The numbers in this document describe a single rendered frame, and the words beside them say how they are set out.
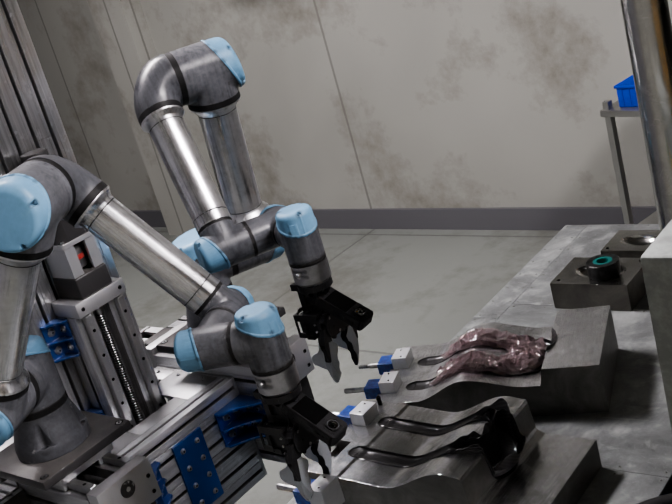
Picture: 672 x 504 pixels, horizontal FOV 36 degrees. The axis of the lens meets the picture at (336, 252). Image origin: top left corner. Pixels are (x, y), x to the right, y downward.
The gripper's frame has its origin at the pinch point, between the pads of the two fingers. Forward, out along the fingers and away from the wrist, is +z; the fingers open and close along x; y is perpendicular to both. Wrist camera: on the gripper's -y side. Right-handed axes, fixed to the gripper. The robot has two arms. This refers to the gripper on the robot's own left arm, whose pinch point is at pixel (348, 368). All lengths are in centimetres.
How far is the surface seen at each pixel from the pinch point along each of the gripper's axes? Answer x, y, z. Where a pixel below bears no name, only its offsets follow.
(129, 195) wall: -308, 439, 77
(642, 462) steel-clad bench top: -10, -55, 21
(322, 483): 29.3, -13.2, 5.2
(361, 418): 2.5, -1.8, 10.1
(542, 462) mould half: 2.1, -41.3, 14.9
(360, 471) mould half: 16.1, -10.2, 12.3
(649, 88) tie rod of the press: 7, -75, -55
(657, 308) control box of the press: 42, -86, -40
